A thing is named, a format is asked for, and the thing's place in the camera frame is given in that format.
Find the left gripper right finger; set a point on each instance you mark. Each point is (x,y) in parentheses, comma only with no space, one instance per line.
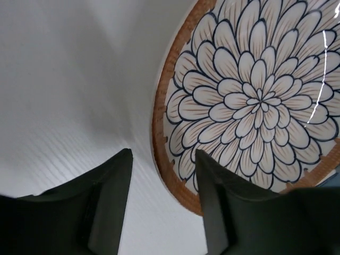
(242,218)

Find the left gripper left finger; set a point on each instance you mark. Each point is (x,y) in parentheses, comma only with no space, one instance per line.
(82,216)

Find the patterned ceramic plate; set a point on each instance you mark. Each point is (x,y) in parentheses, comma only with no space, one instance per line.
(254,84)

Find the blue beige checkered placemat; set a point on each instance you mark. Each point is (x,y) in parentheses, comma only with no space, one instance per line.
(332,180)

